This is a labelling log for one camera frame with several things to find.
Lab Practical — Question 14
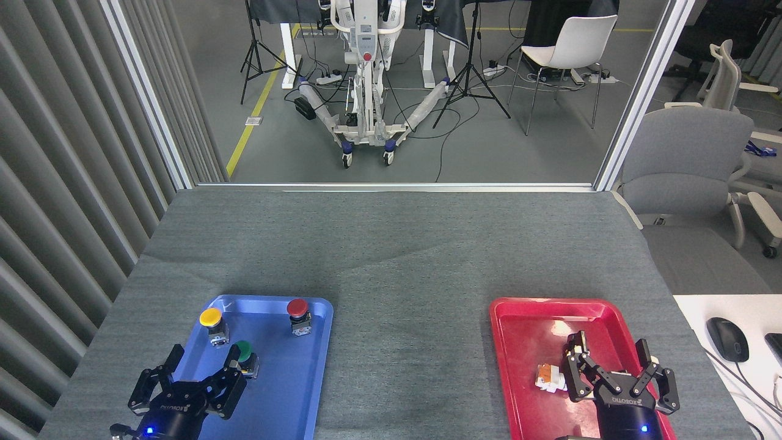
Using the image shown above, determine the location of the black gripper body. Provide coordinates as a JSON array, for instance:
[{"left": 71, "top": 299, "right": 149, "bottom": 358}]
[
  {"left": 136, "top": 382, "right": 214, "bottom": 440},
  {"left": 591, "top": 390, "right": 665, "bottom": 440}
]

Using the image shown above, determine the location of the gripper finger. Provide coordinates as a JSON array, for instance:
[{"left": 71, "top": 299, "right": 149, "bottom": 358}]
[
  {"left": 629, "top": 339, "right": 680, "bottom": 415},
  {"left": 562, "top": 351, "right": 615, "bottom": 403},
  {"left": 202, "top": 344, "right": 248, "bottom": 420},
  {"left": 128, "top": 344, "right": 185, "bottom": 416}
]

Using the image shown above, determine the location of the green push button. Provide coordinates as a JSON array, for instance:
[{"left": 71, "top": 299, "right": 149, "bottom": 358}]
[{"left": 235, "top": 340, "right": 260, "bottom": 380}]

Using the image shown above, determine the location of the yellow push button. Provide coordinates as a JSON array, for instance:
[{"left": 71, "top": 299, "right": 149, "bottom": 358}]
[{"left": 199, "top": 307, "right": 230, "bottom": 347}]

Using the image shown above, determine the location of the red push button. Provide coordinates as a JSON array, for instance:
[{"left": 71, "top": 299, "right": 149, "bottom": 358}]
[{"left": 287, "top": 298, "right": 312, "bottom": 337}]

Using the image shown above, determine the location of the blue plastic tray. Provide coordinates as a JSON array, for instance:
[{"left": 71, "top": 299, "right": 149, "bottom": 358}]
[{"left": 147, "top": 295, "right": 335, "bottom": 440}]

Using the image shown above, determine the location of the red plastic tray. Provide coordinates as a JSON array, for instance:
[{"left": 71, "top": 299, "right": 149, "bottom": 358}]
[{"left": 489, "top": 297, "right": 678, "bottom": 440}]

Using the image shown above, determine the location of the black computer mouse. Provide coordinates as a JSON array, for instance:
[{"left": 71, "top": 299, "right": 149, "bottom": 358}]
[{"left": 706, "top": 317, "right": 750, "bottom": 364}]

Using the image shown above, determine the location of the white side table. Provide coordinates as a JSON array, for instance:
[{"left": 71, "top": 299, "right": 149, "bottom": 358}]
[{"left": 672, "top": 295, "right": 782, "bottom": 440}]

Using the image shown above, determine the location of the grey ribbed partition panel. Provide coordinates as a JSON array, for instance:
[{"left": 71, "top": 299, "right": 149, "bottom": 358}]
[{"left": 0, "top": 0, "right": 230, "bottom": 440}]

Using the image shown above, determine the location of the grey office chair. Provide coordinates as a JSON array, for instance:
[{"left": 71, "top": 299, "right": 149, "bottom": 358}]
[{"left": 613, "top": 107, "right": 773, "bottom": 295}]

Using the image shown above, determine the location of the white office chair with headrest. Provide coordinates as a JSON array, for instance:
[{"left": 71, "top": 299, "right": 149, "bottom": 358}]
[{"left": 665, "top": 40, "right": 782, "bottom": 114}]

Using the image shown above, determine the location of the black tripod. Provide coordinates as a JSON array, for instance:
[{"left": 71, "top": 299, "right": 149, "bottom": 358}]
[
  {"left": 240, "top": 0, "right": 300, "bottom": 105},
  {"left": 433, "top": 0, "right": 511, "bottom": 129}
]

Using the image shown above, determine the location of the white chair with metal legs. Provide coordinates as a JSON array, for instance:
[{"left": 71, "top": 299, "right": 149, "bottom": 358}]
[{"left": 508, "top": 15, "right": 619, "bottom": 136}]

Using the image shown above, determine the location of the black office chair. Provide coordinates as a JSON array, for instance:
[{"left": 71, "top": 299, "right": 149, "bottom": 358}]
[{"left": 663, "top": 0, "right": 770, "bottom": 101}]

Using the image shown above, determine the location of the white desk with black cloth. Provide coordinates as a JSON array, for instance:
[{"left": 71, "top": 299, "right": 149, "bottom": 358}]
[{"left": 250, "top": 0, "right": 532, "bottom": 90}]

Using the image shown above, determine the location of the white stand on wheels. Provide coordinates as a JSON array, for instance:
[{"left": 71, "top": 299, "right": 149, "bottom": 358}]
[{"left": 298, "top": 0, "right": 453, "bottom": 169}]

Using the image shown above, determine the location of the white and orange switch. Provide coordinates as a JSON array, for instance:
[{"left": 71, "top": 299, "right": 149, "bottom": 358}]
[{"left": 535, "top": 363, "right": 566, "bottom": 394}]

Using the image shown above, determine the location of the black switch with white base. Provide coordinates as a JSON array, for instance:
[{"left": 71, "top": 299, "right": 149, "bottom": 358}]
[{"left": 565, "top": 331, "right": 589, "bottom": 361}]

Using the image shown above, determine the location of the white chair frame with armrest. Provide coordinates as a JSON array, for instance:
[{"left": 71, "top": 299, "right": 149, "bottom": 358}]
[{"left": 730, "top": 131, "right": 782, "bottom": 259}]

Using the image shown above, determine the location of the silver frame rail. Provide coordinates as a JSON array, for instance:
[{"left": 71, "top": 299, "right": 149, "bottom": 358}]
[{"left": 195, "top": 181, "right": 596, "bottom": 193}]

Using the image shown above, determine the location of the silver frame post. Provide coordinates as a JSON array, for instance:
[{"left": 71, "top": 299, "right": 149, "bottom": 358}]
[
  {"left": 101, "top": 0, "right": 196, "bottom": 190},
  {"left": 594, "top": 0, "right": 697, "bottom": 191}
]

